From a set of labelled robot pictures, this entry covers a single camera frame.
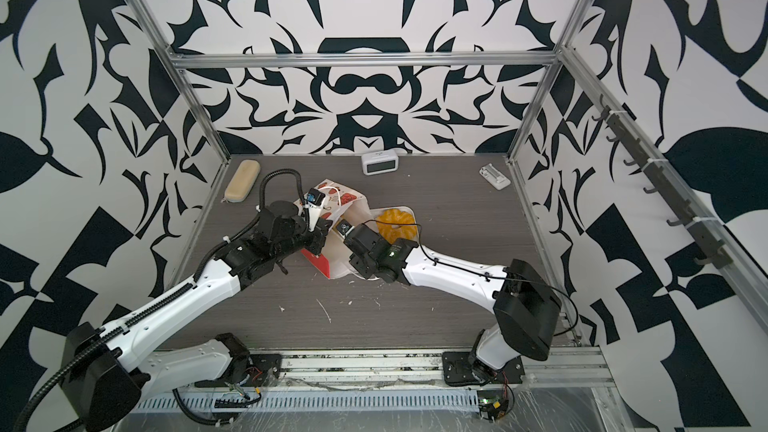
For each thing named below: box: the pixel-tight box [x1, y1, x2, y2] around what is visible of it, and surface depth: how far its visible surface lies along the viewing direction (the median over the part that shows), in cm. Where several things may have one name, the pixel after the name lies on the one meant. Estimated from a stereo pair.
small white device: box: [478, 163, 511, 191], surface depth 116 cm
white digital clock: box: [361, 149, 399, 176], surface depth 114 cm
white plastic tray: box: [370, 206, 419, 245], surface depth 101 cm
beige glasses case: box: [224, 160, 261, 203], surface depth 110 cm
